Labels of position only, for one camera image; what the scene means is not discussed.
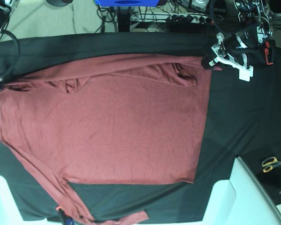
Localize white power strip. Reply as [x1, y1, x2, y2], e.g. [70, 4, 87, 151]
[130, 12, 214, 24]

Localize black table cloth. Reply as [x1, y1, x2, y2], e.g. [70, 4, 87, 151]
[0, 33, 281, 225]

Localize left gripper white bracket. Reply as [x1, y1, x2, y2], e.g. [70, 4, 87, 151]
[201, 33, 253, 82]

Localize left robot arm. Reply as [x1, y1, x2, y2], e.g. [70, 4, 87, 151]
[201, 0, 274, 82]

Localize blue plastic bin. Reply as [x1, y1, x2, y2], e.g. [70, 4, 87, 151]
[94, 0, 159, 7]

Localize black camera stand post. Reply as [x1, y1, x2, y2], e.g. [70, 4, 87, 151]
[115, 7, 135, 32]

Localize white right table frame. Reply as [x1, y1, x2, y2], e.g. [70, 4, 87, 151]
[202, 157, 281, 225]

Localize orange blue clamp bottom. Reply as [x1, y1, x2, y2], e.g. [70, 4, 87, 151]
[56, 206, 75, 225]

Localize white table frame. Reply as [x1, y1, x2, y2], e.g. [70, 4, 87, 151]
[202, 157, 281, 225]
[0, 172, 50, 225]

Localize orange black clamp right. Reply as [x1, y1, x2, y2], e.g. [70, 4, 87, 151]
[264, 40, 275, 66]

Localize red long-sleeve T-shirt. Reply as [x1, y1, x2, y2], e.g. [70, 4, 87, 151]
[0, 54, 211, 225]

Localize white left table frame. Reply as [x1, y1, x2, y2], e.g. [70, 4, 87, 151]
[0, 172, 50, 225]

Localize yellow-handled scissors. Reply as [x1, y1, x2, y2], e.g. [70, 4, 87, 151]
[261, 157, 281, 173]

